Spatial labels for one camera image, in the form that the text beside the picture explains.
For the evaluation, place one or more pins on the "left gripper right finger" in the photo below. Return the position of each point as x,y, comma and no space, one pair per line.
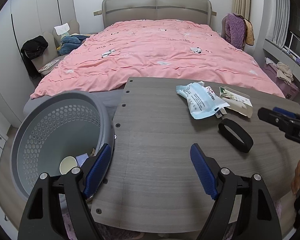
257,217

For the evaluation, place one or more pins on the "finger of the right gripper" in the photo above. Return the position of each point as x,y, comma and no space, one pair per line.
287,113
282,122

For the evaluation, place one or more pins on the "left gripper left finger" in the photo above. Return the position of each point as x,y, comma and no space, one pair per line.
42,217

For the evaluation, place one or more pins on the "red white paper cup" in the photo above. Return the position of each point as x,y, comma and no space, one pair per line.
67,164

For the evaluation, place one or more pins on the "light blue plastic package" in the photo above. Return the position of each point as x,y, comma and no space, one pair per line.
202,103

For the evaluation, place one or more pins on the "purple cardboard box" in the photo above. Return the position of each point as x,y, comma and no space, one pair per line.
81,159

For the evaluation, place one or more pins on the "grey perforated trash basket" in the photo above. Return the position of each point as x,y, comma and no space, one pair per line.
68,124

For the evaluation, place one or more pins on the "person's right hand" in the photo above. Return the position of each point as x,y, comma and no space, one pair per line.
295,185

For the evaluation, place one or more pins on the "purple storage box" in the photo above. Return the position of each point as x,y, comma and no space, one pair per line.
290,91

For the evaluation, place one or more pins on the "beige cloth on box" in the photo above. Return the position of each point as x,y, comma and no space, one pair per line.
284,73

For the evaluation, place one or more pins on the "black elastic band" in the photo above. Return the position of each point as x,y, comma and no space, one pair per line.
236,135

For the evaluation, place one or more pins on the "small white red carton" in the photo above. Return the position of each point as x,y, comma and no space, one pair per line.
237,101

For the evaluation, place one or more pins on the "yellow garment on chair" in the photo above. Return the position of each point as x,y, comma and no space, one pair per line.
249,38

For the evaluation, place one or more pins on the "purple garment on chair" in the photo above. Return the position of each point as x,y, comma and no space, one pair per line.
235,30

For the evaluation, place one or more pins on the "white sheer curtain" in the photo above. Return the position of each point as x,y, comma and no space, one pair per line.
279,22

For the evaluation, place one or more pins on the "magazine on armchair seat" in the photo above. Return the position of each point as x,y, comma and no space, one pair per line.
49,66

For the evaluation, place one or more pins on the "beige armchair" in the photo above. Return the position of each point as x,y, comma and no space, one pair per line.
50,53

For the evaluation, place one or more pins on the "grey upholstered headboard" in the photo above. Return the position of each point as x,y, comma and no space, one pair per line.
197,11

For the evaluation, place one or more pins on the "black clothes on chair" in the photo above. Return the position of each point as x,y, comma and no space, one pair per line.
31,50

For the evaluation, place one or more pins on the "blue blanket pile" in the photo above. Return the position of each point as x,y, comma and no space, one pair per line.
70,43

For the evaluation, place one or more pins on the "pink duvet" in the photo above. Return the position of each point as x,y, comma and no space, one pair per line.
154,48

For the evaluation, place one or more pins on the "white paper on chair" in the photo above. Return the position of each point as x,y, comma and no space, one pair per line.
61,29

